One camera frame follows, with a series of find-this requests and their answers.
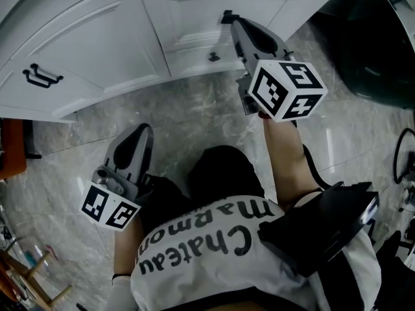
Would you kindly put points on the black shoulder pack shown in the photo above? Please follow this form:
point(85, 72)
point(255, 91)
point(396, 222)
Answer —
point(317, 225)

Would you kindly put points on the red wrist band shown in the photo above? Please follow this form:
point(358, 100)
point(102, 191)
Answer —
point(264, 115)

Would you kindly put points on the black trousers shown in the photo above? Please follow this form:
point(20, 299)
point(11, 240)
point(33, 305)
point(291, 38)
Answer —
point(220, 173)

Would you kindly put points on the white vanity drawer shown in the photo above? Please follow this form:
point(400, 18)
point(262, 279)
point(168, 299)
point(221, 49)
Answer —
point(194, 60)
point(194, 15)

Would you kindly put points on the white vanity cabinet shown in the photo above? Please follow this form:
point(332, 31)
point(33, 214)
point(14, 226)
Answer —
point(152, 44)

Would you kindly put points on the red angled piece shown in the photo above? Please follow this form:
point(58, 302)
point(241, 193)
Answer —
point(52, 251)

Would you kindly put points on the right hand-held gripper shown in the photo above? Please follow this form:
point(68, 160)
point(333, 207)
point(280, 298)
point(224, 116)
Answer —
point(285, 89)

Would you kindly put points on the white printed t-shirt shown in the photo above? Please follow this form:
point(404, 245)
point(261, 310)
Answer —
point(210, 271)

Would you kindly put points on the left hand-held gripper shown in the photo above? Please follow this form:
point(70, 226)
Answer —
point(107, 206)

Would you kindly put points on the wooden stool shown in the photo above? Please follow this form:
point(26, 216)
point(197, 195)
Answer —
point(39, 264)

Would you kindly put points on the dark green white bathtub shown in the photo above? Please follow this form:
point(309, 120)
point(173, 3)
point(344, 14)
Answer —
point(373, 60)

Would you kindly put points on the person's right forearm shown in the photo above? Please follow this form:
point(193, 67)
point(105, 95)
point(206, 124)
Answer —
point(285, 160)

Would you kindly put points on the person's left forearm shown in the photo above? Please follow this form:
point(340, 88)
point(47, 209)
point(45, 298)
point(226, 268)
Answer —
point(124, 254)

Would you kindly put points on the white cabinet door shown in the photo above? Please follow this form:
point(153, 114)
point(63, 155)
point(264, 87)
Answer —
point(97, 34)
point(39, 99)

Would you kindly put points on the orange chair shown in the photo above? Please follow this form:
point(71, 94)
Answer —
point(13, 147)

